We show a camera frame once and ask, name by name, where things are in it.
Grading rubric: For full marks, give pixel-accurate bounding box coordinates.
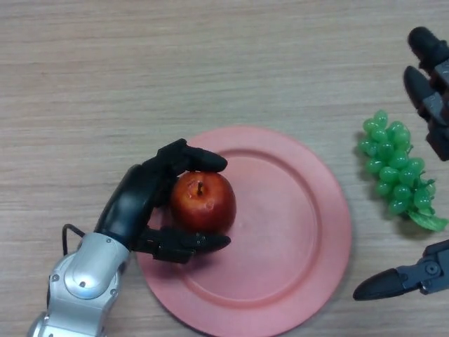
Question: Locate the red apple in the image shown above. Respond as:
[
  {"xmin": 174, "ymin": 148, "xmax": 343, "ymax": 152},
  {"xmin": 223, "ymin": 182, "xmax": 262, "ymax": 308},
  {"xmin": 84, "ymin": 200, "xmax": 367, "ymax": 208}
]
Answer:
[{"xmin": 169, "ymin": 171, "xmax": 236, "ymax": 235}]

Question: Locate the green grape bunch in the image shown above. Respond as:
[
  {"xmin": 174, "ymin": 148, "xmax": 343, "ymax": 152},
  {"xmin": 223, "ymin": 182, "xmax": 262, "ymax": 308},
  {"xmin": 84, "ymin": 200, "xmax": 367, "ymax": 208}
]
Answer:
[{"xmin": 356, "ymin": 110, "xmax": 449, "ymax": 232}]

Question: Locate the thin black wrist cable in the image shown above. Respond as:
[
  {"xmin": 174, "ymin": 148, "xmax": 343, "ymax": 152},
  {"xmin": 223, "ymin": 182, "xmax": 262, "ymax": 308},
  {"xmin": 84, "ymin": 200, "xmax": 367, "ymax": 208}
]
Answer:
[{"xmin": 62, "ymin": 223, "xmax": 87, "ymax": 257}]

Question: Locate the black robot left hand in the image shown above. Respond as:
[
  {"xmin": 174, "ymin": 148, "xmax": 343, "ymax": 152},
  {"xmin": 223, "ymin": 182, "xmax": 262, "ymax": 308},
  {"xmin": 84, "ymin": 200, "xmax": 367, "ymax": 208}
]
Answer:
[{"xmin": 94, "ymin": 138, "xmax": 232, "ymax": 265}]

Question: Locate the pink round plate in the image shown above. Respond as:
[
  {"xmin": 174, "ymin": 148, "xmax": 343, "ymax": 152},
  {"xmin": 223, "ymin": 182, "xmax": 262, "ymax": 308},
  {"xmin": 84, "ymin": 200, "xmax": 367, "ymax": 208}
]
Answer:
[{"xmin": 135, "ymin": 126, "xmax": 353, "ymax": 337}]

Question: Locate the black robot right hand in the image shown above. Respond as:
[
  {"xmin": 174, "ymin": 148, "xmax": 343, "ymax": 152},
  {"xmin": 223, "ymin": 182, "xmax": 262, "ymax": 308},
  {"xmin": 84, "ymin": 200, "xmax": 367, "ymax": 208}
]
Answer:
[{"xmin": 352, "ymin": 27, "xmax": 449, "ymax": 302}]

